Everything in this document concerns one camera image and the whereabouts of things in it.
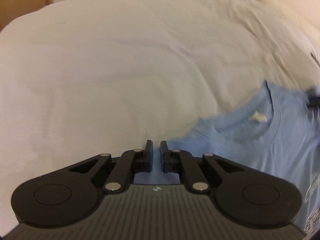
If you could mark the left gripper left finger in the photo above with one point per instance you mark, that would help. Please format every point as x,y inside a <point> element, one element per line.
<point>127,166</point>

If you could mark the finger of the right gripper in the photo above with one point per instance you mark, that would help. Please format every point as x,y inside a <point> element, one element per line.
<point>313,97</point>

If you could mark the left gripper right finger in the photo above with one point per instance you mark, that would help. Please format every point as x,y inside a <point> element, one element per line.
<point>186,166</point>

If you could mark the light blue t-shirt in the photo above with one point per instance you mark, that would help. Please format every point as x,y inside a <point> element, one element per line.
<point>275,133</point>

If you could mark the white bed sheet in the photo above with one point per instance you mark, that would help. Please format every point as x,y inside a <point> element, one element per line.
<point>83,77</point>

